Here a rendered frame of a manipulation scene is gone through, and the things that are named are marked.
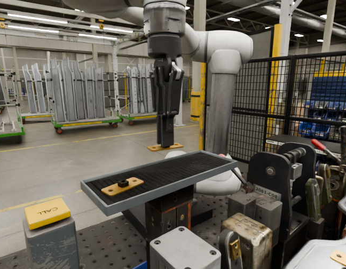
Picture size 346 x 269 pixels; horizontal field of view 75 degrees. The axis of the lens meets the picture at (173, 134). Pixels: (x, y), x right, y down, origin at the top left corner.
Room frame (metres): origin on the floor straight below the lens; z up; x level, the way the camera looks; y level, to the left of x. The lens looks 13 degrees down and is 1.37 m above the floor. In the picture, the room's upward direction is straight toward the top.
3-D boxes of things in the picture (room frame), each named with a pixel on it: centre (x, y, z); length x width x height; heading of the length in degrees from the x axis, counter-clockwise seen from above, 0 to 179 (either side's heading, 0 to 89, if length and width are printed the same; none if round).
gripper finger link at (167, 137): (0.51, 0.01, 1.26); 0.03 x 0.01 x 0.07; 118
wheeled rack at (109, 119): (7.00, 2.70, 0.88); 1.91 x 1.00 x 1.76; 122
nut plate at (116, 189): (0.43, 0.10, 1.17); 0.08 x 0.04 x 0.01; 139
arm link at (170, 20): (0.52, 0.02, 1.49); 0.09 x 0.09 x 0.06
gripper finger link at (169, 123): (0.50, 0.00, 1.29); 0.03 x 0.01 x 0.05; 28
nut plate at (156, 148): (0.52, 0.02, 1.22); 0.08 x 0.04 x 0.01; 118
